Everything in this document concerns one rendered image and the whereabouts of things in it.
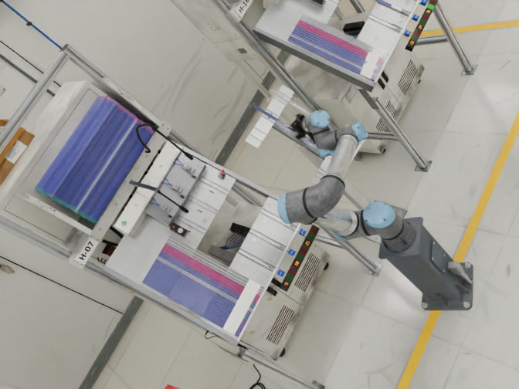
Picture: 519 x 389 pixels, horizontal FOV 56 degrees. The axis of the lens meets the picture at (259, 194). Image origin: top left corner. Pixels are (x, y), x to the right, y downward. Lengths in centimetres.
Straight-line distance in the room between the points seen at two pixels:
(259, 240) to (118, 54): 211
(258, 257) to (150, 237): 52
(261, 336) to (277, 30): 167
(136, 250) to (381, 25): 173
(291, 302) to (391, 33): 159
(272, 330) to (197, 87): 223
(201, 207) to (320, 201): 81
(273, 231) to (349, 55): 102
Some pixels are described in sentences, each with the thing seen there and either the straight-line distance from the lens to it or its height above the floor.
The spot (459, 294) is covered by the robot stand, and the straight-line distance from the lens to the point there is 261.
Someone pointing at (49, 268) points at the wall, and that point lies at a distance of 391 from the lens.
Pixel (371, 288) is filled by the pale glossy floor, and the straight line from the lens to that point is 288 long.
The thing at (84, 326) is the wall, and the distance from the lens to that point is 416.
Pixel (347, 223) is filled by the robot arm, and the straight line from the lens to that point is 206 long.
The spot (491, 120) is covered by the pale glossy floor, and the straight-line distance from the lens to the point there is 318.
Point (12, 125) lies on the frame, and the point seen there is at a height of 189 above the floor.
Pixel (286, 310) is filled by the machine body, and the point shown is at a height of 19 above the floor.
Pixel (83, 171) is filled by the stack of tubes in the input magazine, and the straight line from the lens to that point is 223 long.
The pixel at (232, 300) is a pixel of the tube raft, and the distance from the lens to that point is 229.
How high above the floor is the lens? 232
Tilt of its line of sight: 37 degrees down
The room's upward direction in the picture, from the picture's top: 50 degrees counter-clockwise
